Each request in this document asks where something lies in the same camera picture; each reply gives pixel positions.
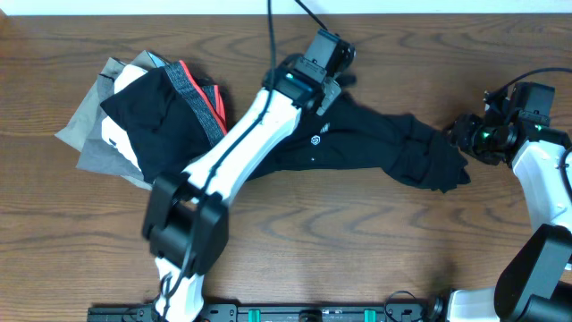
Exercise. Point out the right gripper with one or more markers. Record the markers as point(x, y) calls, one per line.
point(463, 128)

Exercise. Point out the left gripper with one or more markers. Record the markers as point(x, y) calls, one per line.
point(333, 89)

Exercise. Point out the black t-shirt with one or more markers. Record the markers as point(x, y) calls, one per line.
point(351, 136)

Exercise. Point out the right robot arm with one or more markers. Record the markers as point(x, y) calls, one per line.
point(516, 130)

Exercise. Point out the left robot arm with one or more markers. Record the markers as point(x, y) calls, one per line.
point(187, 218)

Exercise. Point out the black shorts with red waistband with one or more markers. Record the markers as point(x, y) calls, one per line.
point(169, 117)

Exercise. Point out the grey folded garment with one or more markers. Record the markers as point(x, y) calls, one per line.
point(83, 131)

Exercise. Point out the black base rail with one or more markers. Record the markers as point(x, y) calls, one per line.
point(401, 311)

